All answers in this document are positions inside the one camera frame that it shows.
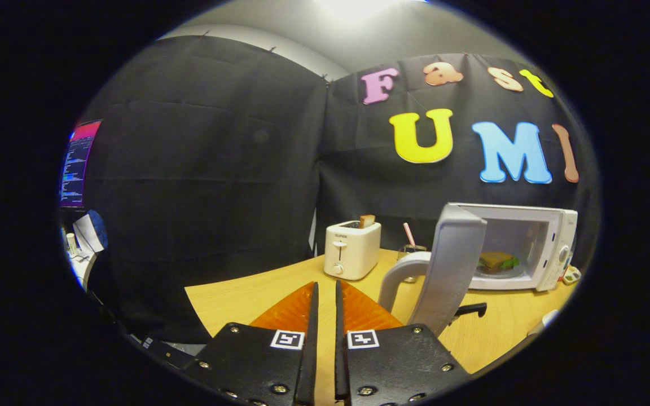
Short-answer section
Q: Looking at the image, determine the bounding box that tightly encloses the clear drinking glass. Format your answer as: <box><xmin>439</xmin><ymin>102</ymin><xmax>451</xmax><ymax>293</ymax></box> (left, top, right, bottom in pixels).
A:
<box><xmin>397</xmin><ymin>244</ymin><xmax>428</xmax><ymax>284</ymax></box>

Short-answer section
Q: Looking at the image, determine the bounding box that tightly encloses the white paper sheet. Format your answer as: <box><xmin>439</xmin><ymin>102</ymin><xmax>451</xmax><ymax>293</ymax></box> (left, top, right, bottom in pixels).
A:
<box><xmin>73</xmin><ymin>214</ymin><xmax>104</xmax><ymax>253</ymax></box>

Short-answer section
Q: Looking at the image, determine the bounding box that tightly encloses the white toaster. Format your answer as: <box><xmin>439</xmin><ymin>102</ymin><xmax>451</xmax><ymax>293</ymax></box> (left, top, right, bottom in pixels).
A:
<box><xmin>324</xmin><ymin>220</ymin><xmax>382</xmax><ymax>281</ymax></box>

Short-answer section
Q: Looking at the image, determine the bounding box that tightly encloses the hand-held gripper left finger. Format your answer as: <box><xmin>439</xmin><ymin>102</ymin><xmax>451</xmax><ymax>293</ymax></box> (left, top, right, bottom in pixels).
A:
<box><xmin>181</xmin><ymin>281</ymin><xmax>320</xmax><ymax>406</ymax></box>

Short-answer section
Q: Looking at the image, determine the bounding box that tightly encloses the black handle tool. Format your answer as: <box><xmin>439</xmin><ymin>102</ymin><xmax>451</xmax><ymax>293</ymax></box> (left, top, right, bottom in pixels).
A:
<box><xmin>450</xmin><ymin>302</ymin><xmax>488</xmax><ymax>325</ymax></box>

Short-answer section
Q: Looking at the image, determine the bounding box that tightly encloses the lettuce sandwich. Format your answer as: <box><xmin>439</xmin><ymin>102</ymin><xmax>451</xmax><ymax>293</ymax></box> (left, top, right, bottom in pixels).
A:
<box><xmin>477</xmin><ymin>251</ymin><xmax>521</xmax><ymax>273</ymax></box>

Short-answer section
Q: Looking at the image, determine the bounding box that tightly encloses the computer monitor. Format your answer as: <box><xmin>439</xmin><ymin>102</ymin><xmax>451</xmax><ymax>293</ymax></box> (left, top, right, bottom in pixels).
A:
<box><xmin>59</xmin><ymin>120</ymin><xmax>103</xmax><ymax>208</ymax></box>

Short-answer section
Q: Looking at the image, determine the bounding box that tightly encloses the white microwave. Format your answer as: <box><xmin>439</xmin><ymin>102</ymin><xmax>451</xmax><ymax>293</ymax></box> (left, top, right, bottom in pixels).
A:
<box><xmin>377</xmin><ymin>202</ymin><xmax>578</xmax><ymax>338</ymax></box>

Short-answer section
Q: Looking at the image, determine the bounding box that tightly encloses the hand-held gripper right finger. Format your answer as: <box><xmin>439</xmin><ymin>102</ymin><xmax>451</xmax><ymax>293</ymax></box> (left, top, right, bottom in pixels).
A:
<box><xmin>333</xmin><ymin>279</ymin><xmax>471</xmax><ymax>406</ymax></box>

